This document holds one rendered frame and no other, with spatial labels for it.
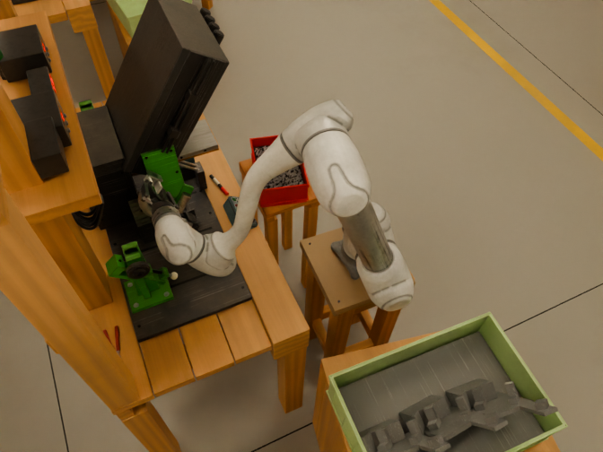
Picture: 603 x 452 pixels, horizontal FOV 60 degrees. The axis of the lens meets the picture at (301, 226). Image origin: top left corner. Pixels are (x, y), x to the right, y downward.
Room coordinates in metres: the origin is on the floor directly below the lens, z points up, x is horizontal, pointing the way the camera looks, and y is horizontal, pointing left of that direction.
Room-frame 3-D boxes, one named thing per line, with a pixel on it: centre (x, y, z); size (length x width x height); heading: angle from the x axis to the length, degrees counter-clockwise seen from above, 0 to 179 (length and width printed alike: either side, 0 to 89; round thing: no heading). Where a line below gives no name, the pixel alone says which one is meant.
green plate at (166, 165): (1.25, 0.51, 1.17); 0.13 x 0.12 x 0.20; 26
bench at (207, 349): (1.29, 0.60, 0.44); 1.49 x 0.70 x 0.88; 26
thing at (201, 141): (1.41, 0.54, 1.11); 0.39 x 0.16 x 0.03; 116
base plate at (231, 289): (1.29, 0.60, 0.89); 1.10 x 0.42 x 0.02; 26
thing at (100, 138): (1.33, 0.77, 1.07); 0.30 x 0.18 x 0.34; 26
